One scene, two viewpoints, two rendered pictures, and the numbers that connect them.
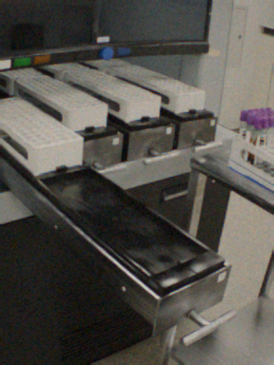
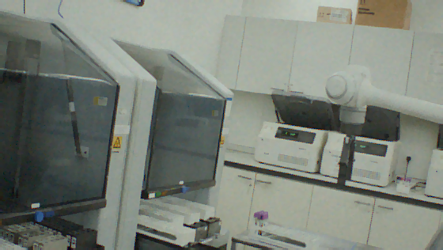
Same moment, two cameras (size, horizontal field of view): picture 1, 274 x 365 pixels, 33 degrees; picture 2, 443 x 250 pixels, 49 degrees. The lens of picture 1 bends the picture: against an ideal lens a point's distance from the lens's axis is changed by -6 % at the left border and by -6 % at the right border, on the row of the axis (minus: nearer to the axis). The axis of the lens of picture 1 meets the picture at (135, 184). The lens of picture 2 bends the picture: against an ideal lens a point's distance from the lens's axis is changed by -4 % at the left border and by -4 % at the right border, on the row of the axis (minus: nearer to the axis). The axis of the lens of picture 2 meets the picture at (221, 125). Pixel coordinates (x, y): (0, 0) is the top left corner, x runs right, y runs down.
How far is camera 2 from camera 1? 138 cm
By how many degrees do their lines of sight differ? 33
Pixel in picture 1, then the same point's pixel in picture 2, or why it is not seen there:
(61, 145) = (190, 232)
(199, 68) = (208, 195)
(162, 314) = not seen: outside the picture
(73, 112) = (174, 220)
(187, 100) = (209, 212)
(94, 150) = not seen: hidden behind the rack
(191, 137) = (212, 231)
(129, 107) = (191, 217)
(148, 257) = not seen: outside the picture
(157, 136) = (202, 231)
